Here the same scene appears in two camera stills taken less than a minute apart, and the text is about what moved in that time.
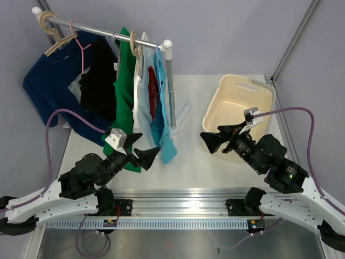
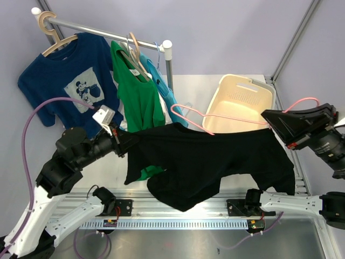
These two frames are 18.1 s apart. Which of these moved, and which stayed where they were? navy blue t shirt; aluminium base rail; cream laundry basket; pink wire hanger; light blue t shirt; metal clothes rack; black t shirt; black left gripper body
Moved: black t shirt; black left gripper body; pink wire hanger; light blue t shirt
Stayed: aluminium base rail; cream laundry basket; metal clothes rack; navy blue t shirt
